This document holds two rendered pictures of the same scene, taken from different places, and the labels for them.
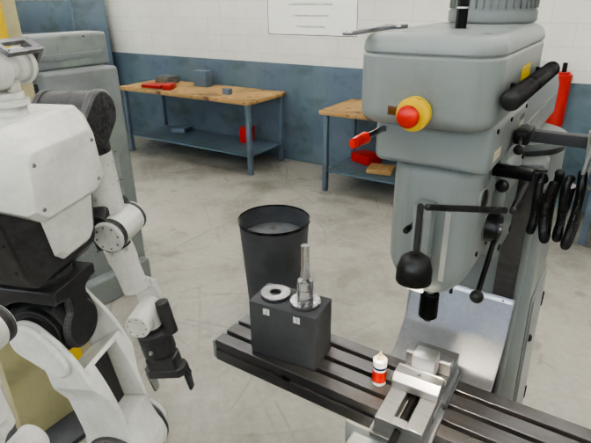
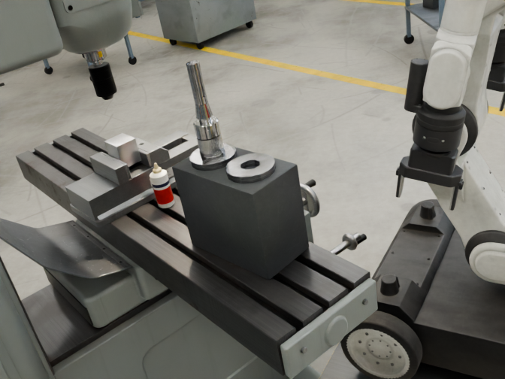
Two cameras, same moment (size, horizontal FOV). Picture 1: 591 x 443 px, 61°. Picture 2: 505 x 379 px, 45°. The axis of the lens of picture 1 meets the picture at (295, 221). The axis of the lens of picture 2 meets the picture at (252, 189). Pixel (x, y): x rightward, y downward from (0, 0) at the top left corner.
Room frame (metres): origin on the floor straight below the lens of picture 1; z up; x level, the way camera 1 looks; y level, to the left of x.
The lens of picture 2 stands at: (2.20, 0.42, 1.63)
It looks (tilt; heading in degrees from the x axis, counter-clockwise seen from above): 29 degrees down; 202
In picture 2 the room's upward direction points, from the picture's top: 11 degrees counter-clockwise
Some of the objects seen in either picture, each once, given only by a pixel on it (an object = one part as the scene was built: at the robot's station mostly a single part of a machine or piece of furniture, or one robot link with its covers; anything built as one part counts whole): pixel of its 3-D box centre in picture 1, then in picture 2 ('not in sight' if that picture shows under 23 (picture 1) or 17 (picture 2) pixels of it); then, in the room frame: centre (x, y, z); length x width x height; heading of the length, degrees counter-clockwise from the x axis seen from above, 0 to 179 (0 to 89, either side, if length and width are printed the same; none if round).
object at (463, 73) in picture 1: (457, 68); not in sight; (1.09, -0.35, 1.81); 0.47 x 0.26 x 0.16; 147
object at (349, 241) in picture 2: not in sight; (340, 247); (0.71, 0.07, 0.51); 0.22 x 0.06 x 0.06; 147
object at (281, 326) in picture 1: (290, 323); (240, 204); (1.28, 0.02, 1.03); 0.22 x 0.12 x 0.20; 63
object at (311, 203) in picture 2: not in sight; (297, 205); (0.66, -0.06, 0.63); 0.16 x 0.12 x 0.12; 147
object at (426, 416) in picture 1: (419, 386); (139, 167); (1.05, -0.33, 0.99); 0.35 x 0.15 x 0.11; 149
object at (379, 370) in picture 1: (379, 366); (161, 183); (1.13, -0.23, 0.99); 0.04 x 0.04 x 0.11
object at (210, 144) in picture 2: (305, 291); (210, 139); (1.26, -0.03, 1.16); 0.05 x 0.05 x 0.06
